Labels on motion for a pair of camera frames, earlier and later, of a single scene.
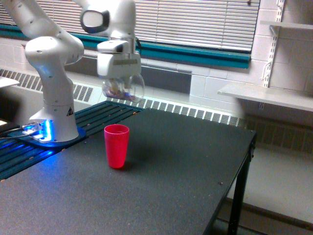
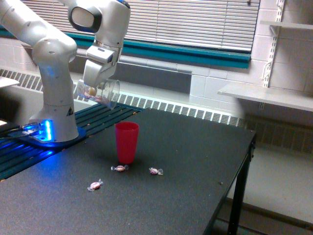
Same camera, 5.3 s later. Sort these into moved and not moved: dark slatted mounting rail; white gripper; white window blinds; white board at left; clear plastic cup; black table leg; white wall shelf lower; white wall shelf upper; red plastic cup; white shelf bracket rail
Moved: red plastic cup; white gripper; clear plastic cup
Not moved: white shelf bracket rail; dark slatted mounting rail; white wall shelf lower; white window blinds; white wall shelf upper; white board at left; black table leg
